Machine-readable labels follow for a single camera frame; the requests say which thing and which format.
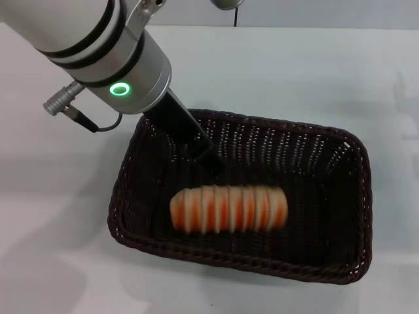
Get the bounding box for left arm cable with metal plug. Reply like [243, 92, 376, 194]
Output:
[42, 81, 124, 133]

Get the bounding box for dark brown wicker basket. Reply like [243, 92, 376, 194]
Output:
[107, 108, 374, 287]

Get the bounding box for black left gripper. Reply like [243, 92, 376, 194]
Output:
[143, 90, 230, 181]

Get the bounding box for orange striped bread loaf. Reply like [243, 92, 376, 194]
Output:
[169, 184, 289, 235]

